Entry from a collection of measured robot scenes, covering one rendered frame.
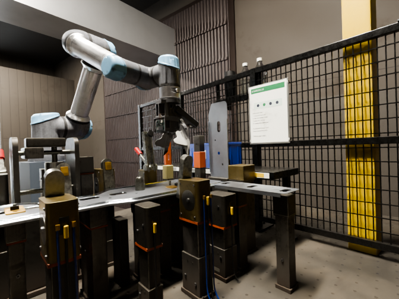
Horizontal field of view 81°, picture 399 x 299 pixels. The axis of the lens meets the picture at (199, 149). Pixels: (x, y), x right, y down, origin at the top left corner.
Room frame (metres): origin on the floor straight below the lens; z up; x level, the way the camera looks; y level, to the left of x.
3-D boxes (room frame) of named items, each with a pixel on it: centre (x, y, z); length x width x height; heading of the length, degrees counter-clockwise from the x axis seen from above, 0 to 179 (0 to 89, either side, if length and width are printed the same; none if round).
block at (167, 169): (1.03, 0.14, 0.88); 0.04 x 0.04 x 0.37; 43
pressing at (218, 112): (1.06, -0.09, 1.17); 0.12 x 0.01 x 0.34; 43
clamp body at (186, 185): (0.69, 0.01, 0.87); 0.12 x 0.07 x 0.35; 43
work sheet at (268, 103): (1.19, -0.36, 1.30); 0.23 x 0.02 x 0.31; 43
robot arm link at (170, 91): (0.83, 0.10, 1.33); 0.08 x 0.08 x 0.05
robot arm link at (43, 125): (1.13, 0.73, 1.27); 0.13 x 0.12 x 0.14; 145
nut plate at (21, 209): (0.57, 0.46, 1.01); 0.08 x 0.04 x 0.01; 42
